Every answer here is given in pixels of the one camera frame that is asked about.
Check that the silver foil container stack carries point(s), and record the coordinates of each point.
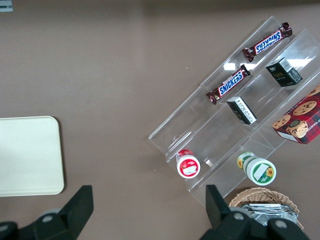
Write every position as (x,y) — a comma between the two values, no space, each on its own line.
(267,212)

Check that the light tan wicker basket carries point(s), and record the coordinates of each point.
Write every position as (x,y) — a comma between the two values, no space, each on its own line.
(265,195)

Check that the green lid white cup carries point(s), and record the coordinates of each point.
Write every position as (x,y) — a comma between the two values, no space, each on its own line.
(260,172)

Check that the snickers bar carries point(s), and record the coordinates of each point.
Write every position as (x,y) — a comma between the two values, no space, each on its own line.
(228,84)
(268,42)

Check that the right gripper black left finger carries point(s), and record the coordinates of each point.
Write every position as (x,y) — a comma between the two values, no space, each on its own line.
(65,222)

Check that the red lid white cup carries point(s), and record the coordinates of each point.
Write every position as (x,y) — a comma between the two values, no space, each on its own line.
(188,166)

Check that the red tartan cookie box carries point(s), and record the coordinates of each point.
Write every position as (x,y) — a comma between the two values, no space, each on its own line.
(302,120)

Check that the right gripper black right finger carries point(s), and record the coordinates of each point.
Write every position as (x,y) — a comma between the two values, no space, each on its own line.
(225,222)

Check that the cream rectangular tray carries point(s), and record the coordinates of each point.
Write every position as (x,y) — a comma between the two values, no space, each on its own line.
(30,155)

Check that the clear acrylic stepped shelf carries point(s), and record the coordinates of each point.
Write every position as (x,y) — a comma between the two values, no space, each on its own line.
(195,125)

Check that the small black carton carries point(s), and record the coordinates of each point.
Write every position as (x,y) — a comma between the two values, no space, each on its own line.
(242,110)
(283,72)

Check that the small grey device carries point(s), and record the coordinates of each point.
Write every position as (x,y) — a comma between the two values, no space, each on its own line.
(5,5)

